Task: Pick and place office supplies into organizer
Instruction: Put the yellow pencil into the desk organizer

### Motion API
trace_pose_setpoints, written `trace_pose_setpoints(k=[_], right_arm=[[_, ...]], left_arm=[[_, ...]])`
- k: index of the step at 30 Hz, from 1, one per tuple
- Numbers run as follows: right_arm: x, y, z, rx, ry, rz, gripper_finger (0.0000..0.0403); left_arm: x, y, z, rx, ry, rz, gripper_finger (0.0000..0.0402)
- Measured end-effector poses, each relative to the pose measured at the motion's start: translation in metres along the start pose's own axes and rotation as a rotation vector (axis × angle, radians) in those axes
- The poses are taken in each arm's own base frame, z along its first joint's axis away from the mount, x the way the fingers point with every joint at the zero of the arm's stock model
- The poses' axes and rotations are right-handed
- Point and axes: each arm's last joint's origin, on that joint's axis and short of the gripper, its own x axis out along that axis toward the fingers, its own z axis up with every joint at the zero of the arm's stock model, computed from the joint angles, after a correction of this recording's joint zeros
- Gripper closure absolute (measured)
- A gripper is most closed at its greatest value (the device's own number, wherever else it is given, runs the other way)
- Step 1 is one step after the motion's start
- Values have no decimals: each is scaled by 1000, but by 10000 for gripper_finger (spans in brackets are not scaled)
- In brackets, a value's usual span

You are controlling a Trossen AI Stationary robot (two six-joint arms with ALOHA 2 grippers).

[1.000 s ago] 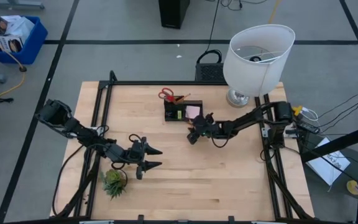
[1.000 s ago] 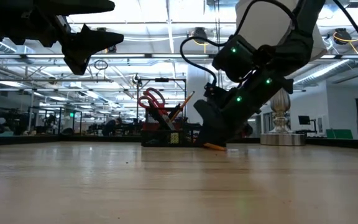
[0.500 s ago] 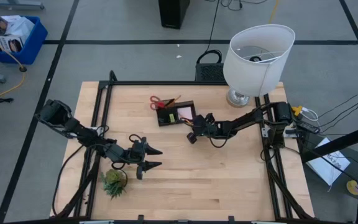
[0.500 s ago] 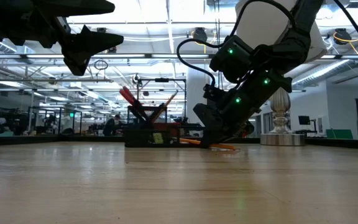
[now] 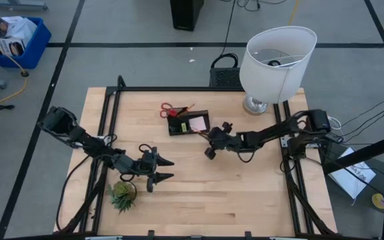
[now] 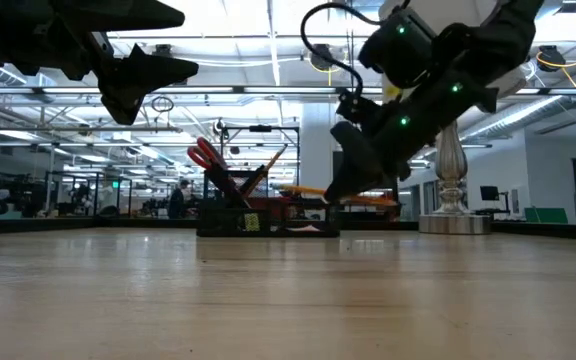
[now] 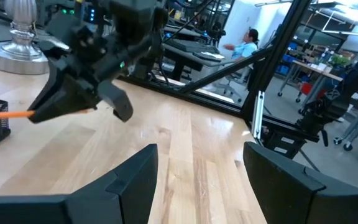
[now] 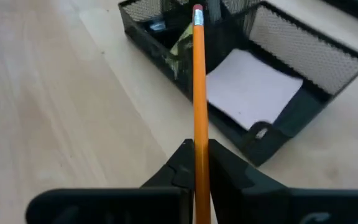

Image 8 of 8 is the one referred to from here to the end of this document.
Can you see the pink sticky note pad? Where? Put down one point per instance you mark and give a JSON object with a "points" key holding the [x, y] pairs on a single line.
{"points": [[250, 90]]}

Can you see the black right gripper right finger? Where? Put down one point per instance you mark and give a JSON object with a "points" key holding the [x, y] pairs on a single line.
{"points": [[244, 193]]}

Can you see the black mesh desk organizer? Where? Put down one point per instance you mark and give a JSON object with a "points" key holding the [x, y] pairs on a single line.
{"points": [[306, 53]]}

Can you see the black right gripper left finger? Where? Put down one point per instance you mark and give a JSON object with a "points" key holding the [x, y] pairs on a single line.
{"points": [[179, 174]]}

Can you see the yellow wooden pencil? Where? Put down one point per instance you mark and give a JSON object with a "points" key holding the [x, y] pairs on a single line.
{"points": [[200, 93]]}

